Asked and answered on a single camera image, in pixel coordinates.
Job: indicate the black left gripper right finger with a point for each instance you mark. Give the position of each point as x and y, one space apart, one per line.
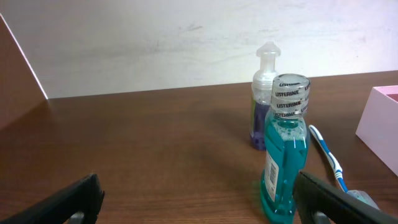
319 202

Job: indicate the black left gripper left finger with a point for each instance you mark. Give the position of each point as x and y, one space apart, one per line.
84 197

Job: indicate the blue Listerine mouthwash bottle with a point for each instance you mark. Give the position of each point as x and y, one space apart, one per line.
286 139

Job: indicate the purple foam pump bottle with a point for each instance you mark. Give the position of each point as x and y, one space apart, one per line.
261 87

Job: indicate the blue white toothbrush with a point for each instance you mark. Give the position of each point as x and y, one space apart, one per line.
338 170

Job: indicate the pink open box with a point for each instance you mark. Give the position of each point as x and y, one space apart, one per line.
377 127

